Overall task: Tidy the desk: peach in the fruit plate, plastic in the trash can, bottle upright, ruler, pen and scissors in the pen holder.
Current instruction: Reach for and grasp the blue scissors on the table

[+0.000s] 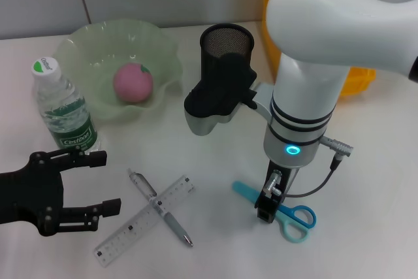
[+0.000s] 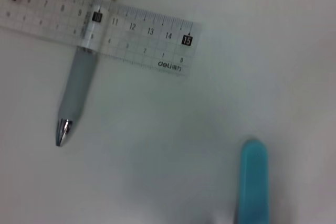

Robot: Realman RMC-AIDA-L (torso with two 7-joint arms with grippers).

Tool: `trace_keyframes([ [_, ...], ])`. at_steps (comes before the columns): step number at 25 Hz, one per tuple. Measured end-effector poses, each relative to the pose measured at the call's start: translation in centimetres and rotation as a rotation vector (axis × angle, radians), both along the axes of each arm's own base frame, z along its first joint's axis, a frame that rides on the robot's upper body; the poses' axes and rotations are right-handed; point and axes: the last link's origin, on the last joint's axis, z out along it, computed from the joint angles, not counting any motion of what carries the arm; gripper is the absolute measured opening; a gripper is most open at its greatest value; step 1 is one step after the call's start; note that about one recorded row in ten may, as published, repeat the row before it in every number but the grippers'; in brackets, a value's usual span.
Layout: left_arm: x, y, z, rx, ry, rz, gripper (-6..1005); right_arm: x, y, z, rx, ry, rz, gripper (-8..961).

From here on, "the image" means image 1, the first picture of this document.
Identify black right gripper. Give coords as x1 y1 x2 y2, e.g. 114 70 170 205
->
255 157 300 224

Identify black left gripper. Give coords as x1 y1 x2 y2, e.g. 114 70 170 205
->
0 146 122 237

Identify blue teal scissors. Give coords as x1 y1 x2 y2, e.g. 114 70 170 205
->
232 180 317 243

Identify clear green-label water bottle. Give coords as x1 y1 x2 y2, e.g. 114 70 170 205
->
31 57 103 156

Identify pink toy peach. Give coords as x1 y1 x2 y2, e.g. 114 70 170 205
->
113 62 154 103

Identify clear plastic ruler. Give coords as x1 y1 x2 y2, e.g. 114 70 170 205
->
93 176 199 269

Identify grey silver pen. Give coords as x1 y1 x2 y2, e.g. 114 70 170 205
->
126 168 194 248

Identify pale green wavy fruit bowl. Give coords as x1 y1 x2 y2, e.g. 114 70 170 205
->
54 19 183 125

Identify black mesh pen holder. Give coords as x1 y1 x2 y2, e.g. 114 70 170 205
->
199 23 255 74

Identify right gripper silver connector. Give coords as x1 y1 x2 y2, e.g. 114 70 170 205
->
263 170 283 197

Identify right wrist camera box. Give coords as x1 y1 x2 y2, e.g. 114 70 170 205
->
184 52 259 137

